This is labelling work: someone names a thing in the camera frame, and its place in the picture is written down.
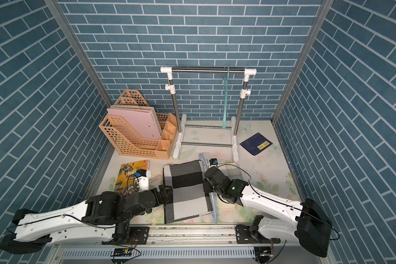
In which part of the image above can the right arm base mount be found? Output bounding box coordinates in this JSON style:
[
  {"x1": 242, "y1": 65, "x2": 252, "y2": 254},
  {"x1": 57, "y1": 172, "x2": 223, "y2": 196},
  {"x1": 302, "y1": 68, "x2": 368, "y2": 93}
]
[{"x1": 235, "y1": 215, "x2": 281, "y2": 244}]

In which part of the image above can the dark blue book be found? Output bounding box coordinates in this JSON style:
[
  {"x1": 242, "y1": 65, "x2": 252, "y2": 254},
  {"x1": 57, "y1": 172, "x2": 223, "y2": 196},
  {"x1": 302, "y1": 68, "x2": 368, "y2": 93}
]
[{"x1": 240, "y1": 133, "x2": 273, "y2": 156}]

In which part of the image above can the white steel clothes rack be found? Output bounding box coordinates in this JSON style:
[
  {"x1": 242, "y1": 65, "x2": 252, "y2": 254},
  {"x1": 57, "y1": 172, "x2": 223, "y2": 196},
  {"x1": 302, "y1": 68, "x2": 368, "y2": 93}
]
[{"x1": 160, "y1": 67, "x2": 257, "y2": 162}]

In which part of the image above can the small green circuit board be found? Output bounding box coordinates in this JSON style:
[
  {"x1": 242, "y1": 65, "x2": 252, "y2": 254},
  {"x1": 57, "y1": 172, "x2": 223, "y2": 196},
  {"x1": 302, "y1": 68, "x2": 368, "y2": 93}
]
[{"x1": 111, "y1": 248, "x2": 132, "y2": 258}]

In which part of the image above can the pink file folder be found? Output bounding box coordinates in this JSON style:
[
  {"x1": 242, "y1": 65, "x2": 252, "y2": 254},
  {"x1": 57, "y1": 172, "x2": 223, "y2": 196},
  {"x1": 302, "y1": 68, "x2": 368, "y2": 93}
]
[{"x1": 107, "y1": 108, "x2": 162, "y2": 139}]

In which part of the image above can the green clothes hanger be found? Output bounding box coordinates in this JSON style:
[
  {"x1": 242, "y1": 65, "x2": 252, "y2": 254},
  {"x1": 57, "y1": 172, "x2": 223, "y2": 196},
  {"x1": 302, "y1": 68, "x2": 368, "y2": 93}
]
[{"x1": 222, "y1": 67, "x2": 230, "y2": 130}]

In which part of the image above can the beige file folder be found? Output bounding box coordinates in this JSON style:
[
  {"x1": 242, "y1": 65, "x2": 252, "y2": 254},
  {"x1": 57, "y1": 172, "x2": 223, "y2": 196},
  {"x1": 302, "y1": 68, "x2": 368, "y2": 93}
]
[{"x1": 111, "y1": 105, "x2": 156, "y2": 113}]

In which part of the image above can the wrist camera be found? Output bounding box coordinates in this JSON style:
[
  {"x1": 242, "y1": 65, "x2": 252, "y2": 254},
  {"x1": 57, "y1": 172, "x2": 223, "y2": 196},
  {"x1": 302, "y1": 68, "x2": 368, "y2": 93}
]
[
  {"x1": 209, "y1": 158, "x2": 218, "y2": 168},
  {"x1": 135, "y1": 169, "x2": 151, "y2": 192}
]

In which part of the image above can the black white checkered scarf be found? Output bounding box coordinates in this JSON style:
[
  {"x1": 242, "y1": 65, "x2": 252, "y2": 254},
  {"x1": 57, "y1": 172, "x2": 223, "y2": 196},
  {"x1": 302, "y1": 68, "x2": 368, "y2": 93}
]
[{"x1": 163, "y1": 160, "x2": 213, "y2": 224}]

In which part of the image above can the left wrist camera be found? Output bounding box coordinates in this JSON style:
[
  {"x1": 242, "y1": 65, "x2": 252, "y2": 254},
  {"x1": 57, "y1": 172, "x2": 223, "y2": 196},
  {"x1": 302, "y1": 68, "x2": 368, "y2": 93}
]
[{"x1": 135, "y1": 169, "x2": 151, "y2": 192}]

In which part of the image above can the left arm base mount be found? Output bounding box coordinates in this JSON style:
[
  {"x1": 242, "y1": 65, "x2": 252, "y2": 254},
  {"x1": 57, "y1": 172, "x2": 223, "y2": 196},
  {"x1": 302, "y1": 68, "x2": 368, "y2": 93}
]
[{"x1": 101, "y1": 227, "x2": 150, "y2": 245}]

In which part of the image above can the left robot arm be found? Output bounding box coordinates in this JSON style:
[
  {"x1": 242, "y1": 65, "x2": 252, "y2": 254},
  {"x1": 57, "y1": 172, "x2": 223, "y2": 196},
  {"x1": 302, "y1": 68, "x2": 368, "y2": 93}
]
[{"x1": 0, "y1": 185, "x2": 173, "y2": 255}]

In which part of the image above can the light blue clothes hanger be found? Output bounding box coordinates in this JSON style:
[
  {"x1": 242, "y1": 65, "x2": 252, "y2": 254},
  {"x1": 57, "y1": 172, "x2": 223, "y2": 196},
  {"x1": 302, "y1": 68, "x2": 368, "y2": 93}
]
[{"x1": 198, "y1": 153, "x2": 218, "y2": 224}]

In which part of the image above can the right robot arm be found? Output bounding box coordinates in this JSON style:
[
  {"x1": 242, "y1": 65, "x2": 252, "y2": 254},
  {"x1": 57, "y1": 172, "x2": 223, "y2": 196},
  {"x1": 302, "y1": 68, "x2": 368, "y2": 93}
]
[{"x1": 205, "y1": 166, "x2": 334, "y2": 257}]

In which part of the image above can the pale plaid scarf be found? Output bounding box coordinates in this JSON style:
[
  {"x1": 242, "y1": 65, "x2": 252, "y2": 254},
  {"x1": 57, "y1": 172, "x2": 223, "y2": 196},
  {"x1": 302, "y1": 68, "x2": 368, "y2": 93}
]
[{"x1": 217, "y1": 163, "x2": 249, "y2": 184}]

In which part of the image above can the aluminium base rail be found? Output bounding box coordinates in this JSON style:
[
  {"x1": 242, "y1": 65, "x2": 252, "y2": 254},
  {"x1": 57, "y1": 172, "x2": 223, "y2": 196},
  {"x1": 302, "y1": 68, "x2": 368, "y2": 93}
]
[{"x1": 54, "y1": 223, "x2": 327, "y2": 249}]

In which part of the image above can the orange comic book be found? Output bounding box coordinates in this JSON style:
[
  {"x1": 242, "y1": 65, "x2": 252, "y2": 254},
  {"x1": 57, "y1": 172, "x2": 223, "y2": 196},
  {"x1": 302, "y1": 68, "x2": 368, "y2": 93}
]
[{"x1": 114, "y1": 160, "x2": 150, "y2": 195}]

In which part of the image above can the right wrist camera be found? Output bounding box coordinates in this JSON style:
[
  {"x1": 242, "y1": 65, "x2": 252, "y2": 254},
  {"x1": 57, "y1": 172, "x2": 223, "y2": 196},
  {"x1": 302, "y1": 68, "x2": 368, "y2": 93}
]
[{"x1": 209, "y1": 158, "x2": 218, "y2": 168}]

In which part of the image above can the orange plastic file organizer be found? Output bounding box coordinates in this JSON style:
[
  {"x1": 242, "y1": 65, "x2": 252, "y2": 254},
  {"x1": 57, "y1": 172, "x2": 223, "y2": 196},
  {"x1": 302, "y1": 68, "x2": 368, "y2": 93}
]
[{"x1": 99, "y1": 89, "x2": 178, "y2": 160}]

